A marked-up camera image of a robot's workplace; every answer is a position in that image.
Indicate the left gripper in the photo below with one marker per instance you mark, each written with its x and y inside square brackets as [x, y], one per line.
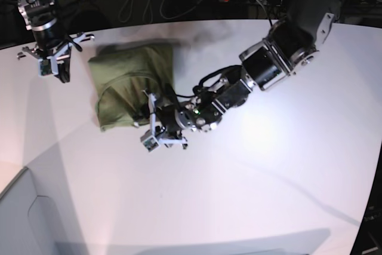
[163, 121]

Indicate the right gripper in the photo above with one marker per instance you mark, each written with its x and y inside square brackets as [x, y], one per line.
[59, 52]

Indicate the green T-shirt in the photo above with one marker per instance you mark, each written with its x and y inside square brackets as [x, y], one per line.
[120, 78]

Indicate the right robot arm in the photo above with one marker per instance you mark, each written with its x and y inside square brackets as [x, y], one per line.
[57, 29]

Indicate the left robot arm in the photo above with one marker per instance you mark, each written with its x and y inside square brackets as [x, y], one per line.
[292, 42]

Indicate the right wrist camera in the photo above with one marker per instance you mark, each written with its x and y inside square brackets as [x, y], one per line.
[44, 68]

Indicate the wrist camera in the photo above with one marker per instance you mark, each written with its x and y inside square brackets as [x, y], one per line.
[150, 142]
[44, 68]

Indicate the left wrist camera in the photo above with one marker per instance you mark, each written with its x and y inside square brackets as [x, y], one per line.
[150, 142]

